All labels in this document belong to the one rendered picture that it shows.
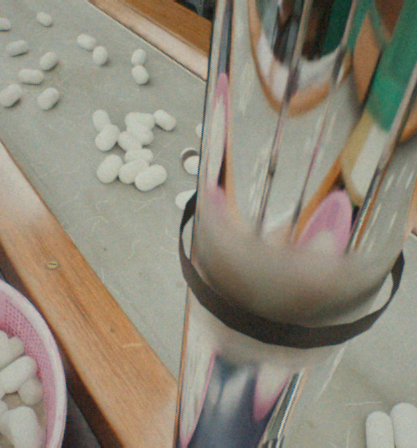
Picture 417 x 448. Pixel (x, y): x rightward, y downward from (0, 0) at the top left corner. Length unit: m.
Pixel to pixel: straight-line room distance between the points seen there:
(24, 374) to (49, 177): 0.23
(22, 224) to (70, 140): 0.17
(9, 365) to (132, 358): 0.10
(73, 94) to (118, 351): 0.41
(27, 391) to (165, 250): 0.17
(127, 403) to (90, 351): 0.05
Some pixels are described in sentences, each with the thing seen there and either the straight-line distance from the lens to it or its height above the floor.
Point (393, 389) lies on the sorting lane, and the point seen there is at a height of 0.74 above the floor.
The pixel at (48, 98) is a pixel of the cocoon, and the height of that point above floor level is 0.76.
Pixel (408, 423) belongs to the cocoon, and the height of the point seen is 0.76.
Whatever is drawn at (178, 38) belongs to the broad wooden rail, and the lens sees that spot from 0.80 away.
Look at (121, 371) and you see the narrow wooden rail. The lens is 0.35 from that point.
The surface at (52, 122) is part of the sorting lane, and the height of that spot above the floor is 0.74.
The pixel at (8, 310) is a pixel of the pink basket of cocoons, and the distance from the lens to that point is 0.41.
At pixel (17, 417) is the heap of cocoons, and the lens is 0.37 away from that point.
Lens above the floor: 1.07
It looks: 43 degrees down
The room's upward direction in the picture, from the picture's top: 7 degrees clockwise
